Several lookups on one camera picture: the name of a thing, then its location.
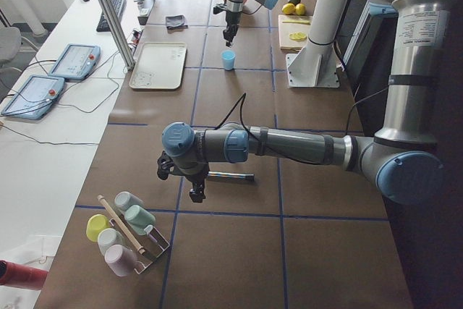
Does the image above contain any cream bear serving tray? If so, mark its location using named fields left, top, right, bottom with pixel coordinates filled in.
left=129, top=42, right=187, bottom=90

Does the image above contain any metal wire cup rack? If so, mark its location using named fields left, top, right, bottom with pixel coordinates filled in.
left=109, top=218, right=170, bottom=275

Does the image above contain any red cylinder object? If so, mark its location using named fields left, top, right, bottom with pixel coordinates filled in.
left=1, top=260, right=48, bottom=290

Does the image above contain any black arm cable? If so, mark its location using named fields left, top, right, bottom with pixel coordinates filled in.
left=213, top=92, right=326, bottom=165

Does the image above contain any white cup on rack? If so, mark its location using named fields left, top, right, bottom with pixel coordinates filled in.
left=97, top=228, right=125, bottom=256

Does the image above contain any yellow cup on rack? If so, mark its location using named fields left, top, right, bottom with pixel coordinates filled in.
left=85, top=214, right=110, bottom=242

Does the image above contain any aluminium frame post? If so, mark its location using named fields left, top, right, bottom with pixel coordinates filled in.
left=98, top=0, right=135, bottom=71

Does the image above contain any light blue plastic cup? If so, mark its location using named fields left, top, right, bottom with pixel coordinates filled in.
left=221, top=50, right=236, bottom=71

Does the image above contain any pink cup on rack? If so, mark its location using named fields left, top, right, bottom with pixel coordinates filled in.
left=104, top=245, right=137, bottom=276

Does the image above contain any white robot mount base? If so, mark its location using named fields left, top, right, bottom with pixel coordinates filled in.
left=286, top=0, right=347, bottom=88

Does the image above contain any lemon slices stack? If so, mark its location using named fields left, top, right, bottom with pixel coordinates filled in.
left=289, top=32, right=307, bottom=41

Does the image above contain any green cup on rack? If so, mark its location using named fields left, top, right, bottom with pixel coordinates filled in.
left=124, top=205, right=156, bottom=235

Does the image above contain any wooden rolling stick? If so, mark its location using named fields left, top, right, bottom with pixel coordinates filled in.
left=97, top=195, right=145, bottom=255

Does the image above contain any black keyboard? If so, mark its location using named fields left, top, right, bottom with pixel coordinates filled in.
left=95, top=0, right=128, bottom=33

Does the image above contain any steel muddler black tip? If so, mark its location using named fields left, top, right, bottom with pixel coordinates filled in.
left=206, top=171, right=255, bottom=182

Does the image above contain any grey cup on rack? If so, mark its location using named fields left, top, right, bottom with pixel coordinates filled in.
left=114, top=191, right=144, bottom=213

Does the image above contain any yellow plastic knife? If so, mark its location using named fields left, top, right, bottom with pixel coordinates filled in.
left=281, top=20, right=311, bottom=25

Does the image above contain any yellow lemon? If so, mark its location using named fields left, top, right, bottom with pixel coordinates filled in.
left=294, top=3, right=306, bottom=16
left=281, top=3, right=296, bottom=15

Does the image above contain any lower blue teach pendant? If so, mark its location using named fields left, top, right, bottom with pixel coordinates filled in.
left=1, top=75, right=66, bottom=120

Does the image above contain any folded grey purple cloth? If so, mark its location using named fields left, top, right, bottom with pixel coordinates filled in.
left=165, top=14, right=188, bottom=30

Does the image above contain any upper blue teach pendant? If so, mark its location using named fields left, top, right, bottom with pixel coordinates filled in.
left=48, top=43, right=101, bottom=81

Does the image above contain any blue teach pendant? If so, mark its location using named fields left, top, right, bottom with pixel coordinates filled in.
left=48, top=43, right=101, bottom=81
left=1, top=75, right=66, bottom=120

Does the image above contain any wooden cutting board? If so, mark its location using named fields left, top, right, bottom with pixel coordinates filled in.
left=278, top=14, right=313, bottom=50

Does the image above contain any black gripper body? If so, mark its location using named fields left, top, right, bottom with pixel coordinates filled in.
left=226, top=11, right=241, bottom=31
left=184, top=171, right=208, bottom=190

